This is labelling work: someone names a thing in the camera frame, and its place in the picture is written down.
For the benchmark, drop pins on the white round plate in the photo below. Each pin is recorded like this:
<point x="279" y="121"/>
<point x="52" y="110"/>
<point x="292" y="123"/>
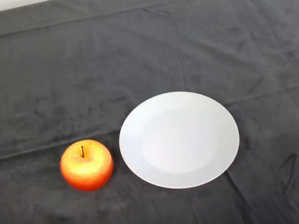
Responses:
<point x="179" y="141"/>

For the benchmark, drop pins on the red yellow apple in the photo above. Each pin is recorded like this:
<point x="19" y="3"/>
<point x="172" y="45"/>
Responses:
<point x="87" y="170"/>

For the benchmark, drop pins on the black cloth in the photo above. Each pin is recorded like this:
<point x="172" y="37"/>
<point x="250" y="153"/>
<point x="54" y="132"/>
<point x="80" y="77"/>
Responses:
<point x="139" y="48"/>

